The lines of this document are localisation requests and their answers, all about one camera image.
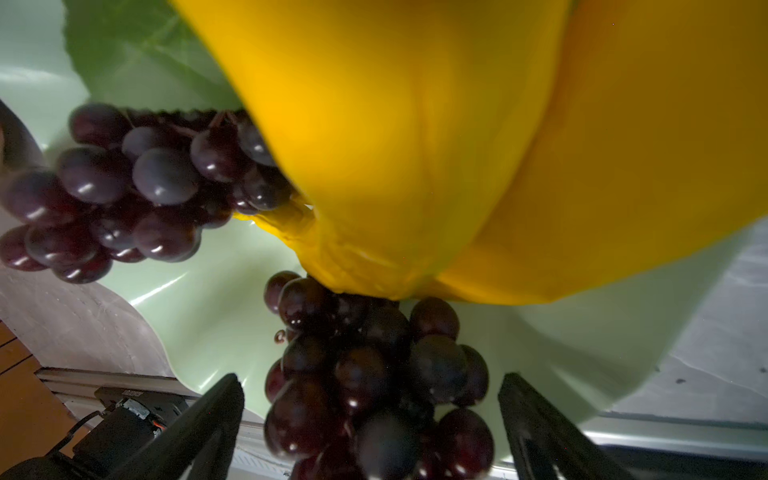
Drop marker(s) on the yellow banana bunch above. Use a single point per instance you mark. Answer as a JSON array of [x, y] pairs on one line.
[[500, 152]]

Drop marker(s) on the large purple grape bunch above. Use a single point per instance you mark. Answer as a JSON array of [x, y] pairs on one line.
[[366, 391]]

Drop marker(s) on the small purple grape bunch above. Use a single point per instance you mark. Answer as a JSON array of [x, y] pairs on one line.
[[136, 185]]

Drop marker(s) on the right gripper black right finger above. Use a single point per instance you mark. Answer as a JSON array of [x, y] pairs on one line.
[[544, 443]]

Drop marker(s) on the aluminium front rail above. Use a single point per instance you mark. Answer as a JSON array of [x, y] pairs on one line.
[[649, 449]]

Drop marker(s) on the light green fruit plate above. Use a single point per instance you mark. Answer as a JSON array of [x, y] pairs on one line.
[[613, 350]]

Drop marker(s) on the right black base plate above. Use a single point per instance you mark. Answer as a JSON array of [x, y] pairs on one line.
[[104, 440]]

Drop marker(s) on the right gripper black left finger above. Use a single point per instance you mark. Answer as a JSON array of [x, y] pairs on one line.
[[200, 444]]

